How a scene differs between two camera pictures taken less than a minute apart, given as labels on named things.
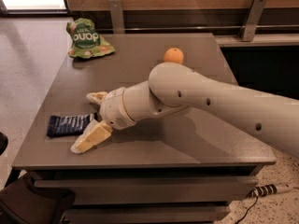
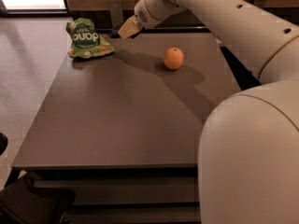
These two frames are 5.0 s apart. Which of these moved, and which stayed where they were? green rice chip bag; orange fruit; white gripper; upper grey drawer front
Moved: white gripper
Stayed: orange fruit; green rice chip bag; upper grey drawer front
